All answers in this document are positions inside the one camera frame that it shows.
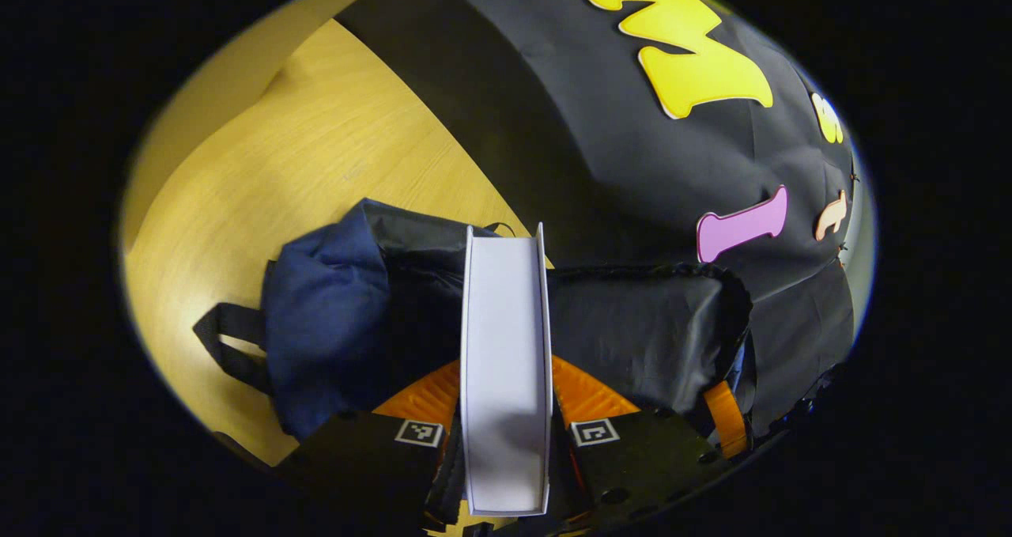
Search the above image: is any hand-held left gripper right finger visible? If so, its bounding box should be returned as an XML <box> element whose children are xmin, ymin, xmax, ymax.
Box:
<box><xmin>549</xmin><ymin>355</ymin><xmax>740</xmax><ymax>531</ymax></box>

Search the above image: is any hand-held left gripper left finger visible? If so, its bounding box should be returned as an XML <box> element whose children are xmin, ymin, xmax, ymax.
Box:
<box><xmin>277</xmin><ymin>359</ymin><xmax>467</xmax><ymax>534</ymax></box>

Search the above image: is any blue schoolbag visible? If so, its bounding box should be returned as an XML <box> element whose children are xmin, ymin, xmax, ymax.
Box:
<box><xmin>192</xmin><ymin>197</ymin><xmax>758</xmax><ymax>443</ymax></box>

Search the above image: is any white cover book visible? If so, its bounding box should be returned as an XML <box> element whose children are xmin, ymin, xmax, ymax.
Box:
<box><xmin>460</xmin><ymin>222</ymin><xmax>553</xmax><ymax>517</ymax></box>

